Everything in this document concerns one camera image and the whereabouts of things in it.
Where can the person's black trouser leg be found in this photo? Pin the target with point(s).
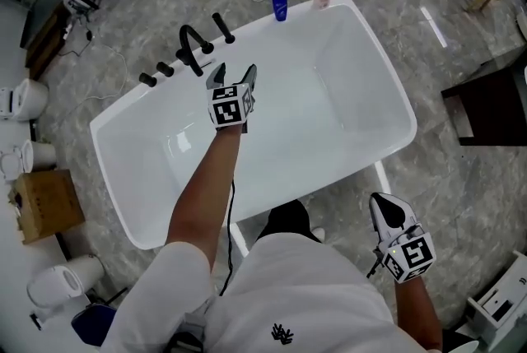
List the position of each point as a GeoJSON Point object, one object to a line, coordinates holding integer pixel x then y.
{"type": "Point", "coordinates": [288, 219]}

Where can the person's white shirt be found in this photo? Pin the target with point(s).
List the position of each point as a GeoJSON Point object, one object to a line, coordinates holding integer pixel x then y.
{"type": "Point", "coordinates": [296, 294]}

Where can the white cabinet unit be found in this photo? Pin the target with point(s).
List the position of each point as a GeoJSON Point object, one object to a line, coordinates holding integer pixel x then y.
{"type": "Point", "coordinates": [500, 298]}

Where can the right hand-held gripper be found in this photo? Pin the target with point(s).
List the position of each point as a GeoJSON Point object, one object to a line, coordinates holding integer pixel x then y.
{"type": "Point", "coordinates": [411, 254]}

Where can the cardboard box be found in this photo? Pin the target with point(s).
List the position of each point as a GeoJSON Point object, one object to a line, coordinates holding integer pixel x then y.
{"type": "Point", "coordinates": [47, 205]}

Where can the black faucet knob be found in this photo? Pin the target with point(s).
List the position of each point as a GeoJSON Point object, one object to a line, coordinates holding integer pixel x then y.
{"type": "Point", "coordinates": [147, 79]}
{"type": "Point", "coordinates": [181, 54]}
{"type": "Point", "coordinates": [165, 69]}

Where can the blue chair seat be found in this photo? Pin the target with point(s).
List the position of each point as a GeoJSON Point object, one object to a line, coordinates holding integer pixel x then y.
{"type": "Point", "coordinates": [92, 322]}

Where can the white toilet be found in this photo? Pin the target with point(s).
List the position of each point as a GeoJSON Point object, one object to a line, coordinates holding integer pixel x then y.
{"type": "Point", "coordinates": [26, 98]}
{"type": "Point", "coordinates": [37, 156]}
{"type": "Point", "coordinates": [62, 281]}

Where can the person's left forearm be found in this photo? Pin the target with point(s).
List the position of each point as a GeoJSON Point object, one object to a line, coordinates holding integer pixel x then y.
{"type": "Point", "coordinates": [206, 187]}

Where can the blue shampoo bottle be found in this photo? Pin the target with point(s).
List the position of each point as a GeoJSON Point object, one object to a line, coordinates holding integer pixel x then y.
{"type": "Point", "coordinates": [280, 6]}

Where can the person's white shoe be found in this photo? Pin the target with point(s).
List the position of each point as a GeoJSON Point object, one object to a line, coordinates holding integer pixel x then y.
{"type": "Point", "coordinates": [318, 233]}

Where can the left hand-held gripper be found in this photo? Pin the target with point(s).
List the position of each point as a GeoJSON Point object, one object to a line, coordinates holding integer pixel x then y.
{"type": "Point", "coordinates": [224, 108]}

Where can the white bathtub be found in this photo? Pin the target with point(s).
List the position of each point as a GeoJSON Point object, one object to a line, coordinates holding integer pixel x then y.
{"type": "Point", "coordinates": [313, 96]}

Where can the person's right forearm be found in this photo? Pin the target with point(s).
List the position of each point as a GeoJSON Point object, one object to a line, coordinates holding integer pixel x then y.
{"type": "Point", "coordinates": [418, 314]}

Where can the black handheld shower head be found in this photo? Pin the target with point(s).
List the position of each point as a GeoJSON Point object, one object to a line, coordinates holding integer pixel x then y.
{"type": "Point", "coordinates": [221, 25]}

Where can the dark square table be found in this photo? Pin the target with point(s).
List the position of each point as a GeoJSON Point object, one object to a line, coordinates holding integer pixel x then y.
{"type": "Point", "coordinates": [494, 108]}

